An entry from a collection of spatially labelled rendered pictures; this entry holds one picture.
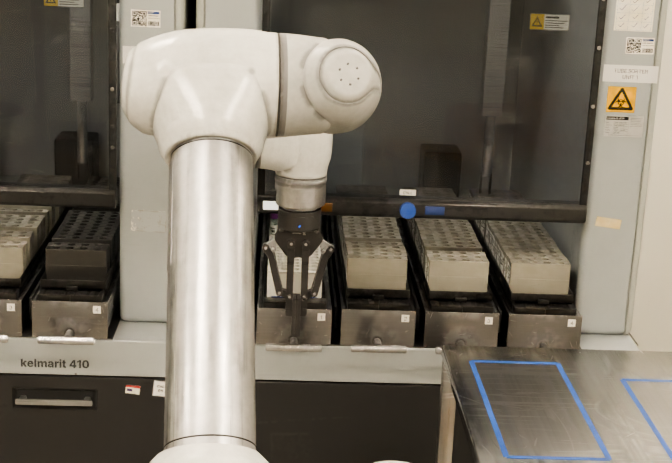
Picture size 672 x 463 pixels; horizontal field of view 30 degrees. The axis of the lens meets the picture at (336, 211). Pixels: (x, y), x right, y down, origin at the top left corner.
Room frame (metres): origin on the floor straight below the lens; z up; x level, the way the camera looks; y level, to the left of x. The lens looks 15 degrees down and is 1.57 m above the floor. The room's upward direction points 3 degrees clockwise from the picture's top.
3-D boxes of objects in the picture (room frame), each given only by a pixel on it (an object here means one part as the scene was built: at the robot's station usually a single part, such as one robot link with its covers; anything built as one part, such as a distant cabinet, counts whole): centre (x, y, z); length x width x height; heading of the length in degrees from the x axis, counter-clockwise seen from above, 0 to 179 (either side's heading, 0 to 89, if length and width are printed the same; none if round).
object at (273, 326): (2.45, 0.08, 0.78); 0.73 x 0.14 x 0.09; 3
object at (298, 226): (2.11, 0.06, 0.96); 0.08 x 0.07 x 0.09; 93
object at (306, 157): (2.11, 0.08, 1.14); 0.13 x 0.11 x 0.16; 97
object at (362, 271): (2.23, -0.08, 0.85); 0.12 x 0.02 x 0.06; 93
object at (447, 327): (2.47, -0.22, 0.78); 0.73 x 0.14 x 0.09; 3
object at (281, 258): (2.31, 0.08, 0.83); 0.30 x 0.10 x 0.06; 3
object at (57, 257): (2.20, 0.47, 0.85); 0.12 x 0.02 x 0.06; 93
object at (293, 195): (2.11, 0.06, 1.03); 0.09 x 0.09 x 0.06
